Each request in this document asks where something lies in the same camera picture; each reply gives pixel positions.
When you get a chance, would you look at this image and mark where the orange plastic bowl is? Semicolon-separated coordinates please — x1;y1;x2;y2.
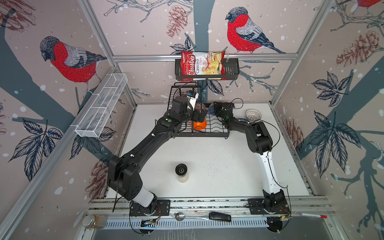
191;120;207;131

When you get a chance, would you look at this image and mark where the black wire dish rack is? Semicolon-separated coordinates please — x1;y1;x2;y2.
168;82;230;139

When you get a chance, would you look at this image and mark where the white brown lattice bowl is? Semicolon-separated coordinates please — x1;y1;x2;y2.
246;109;262;122

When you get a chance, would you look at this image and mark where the red patterned bowl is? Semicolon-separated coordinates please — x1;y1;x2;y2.
195;104;207;110

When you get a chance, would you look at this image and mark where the blue geometric patterned bowl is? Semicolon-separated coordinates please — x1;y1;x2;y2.
208;104;216;116

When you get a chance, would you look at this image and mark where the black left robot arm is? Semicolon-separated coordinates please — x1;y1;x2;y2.
107;91;204;214

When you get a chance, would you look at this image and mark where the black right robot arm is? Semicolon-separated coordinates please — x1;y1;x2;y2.
213;102;291;214

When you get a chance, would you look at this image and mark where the red cassava chips bag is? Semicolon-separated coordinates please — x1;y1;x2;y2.
181;51;225;78

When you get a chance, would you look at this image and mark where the black lid jar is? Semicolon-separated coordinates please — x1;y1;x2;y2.
175;164;189;183

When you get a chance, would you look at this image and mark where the metal spoon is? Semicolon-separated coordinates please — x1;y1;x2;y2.
175;212;209;222

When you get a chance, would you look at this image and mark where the red white marker pen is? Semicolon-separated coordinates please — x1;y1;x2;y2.
297;212;328;219

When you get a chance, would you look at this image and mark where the glass jar with spice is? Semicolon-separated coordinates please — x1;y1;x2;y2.
82;215;108;229

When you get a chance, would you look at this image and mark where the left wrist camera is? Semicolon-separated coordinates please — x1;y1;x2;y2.
187;91;199;110

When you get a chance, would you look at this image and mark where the black wall shelf basket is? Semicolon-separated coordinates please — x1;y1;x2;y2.
175;59;240;82

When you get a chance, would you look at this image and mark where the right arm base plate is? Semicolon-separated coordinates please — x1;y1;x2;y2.
244;198;291;215

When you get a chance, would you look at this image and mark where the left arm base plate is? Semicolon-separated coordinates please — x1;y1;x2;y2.
130;199;171;217

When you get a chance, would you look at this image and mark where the white wire mesh basket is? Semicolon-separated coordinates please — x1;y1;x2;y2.
75;73;128;138

